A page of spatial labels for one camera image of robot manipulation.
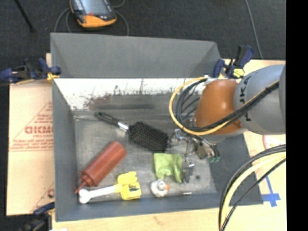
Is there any red-brown squeeze bottle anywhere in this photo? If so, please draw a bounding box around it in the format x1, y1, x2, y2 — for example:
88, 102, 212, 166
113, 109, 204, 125
73, 141, 128, 194

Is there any green cloth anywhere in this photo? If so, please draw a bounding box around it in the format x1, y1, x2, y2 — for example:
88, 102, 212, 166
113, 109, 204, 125
153, 152, 184, 184

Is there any white toy bone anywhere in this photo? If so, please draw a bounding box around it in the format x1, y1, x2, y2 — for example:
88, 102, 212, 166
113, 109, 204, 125
78, 185, 119, 205

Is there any brown cardboard board red print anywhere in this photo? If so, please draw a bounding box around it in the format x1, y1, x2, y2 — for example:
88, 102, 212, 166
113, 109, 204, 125
5, 52, 56, 217

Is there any yellow toy block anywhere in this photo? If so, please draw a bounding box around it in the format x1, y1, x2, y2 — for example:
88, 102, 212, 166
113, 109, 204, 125
115, 171, 143, 201

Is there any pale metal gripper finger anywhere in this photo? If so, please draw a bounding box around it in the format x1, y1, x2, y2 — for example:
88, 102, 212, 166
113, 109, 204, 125
182, 158, 196, 184
169, 128, 187, 149

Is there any black hairbrush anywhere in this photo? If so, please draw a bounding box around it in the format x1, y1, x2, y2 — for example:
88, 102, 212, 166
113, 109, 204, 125
94, 112, 170, 153

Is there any white toy duck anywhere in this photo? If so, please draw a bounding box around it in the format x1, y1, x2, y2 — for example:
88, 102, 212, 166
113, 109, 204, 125
150, 179, 170, 198

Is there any grey metal bin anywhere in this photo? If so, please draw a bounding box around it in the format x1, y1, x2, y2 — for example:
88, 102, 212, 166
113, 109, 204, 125
50, 32, 263, 222

